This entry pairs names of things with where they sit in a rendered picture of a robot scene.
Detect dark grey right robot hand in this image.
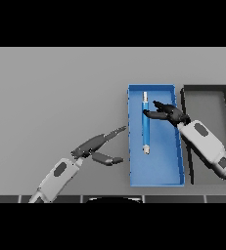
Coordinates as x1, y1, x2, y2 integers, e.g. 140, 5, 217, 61
142, 100, 192, 129

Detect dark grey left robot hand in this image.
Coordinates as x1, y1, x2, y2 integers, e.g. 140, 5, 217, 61
70, 125, 127, 167

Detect blue pipe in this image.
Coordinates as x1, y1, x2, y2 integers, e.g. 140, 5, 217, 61
141, 91, 151, 155

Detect dark grey bin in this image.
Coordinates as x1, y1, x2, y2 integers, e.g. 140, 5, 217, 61
179, 84, 226, 186

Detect blue bin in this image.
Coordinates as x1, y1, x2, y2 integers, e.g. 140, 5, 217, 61
127, 83, 186, 188

